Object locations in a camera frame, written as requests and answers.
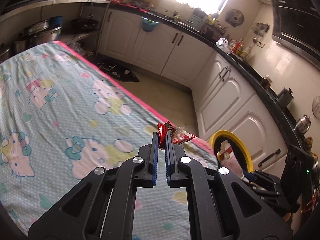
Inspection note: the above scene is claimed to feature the red white cigarette box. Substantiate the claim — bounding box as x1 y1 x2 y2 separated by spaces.
217 140 244 179

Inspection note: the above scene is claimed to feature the red snack wrapper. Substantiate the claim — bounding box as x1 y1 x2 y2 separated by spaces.
157 121 196 148

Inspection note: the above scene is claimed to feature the yellow rimmed trash bin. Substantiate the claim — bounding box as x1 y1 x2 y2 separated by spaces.
209 130 254 180

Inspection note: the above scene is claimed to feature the steel kettle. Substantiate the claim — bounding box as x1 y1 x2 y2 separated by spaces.
294 115 311 134

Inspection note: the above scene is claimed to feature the dark metal canister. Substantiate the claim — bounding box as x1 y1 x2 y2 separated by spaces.
277 87 294 108

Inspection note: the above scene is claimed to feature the brown glass jar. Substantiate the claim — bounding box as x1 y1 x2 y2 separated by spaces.
260 75 272 89

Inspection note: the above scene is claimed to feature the cartoon print table cloth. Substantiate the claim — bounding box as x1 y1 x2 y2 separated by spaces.
0 40 219 240

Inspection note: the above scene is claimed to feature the black floor mat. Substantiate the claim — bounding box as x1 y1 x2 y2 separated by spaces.
95 60 139 82

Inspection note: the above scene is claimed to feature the black range hood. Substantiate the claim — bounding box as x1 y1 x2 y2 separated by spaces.
270 0 319 68

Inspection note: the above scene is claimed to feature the blue hanging basket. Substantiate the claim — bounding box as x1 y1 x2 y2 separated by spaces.
141 17 159 33

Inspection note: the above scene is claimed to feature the blue can on shelf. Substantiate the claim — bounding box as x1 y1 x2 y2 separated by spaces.
49 16 63 27

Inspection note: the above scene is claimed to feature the wall exhaust fan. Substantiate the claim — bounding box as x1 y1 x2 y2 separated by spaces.
225 9 245 28

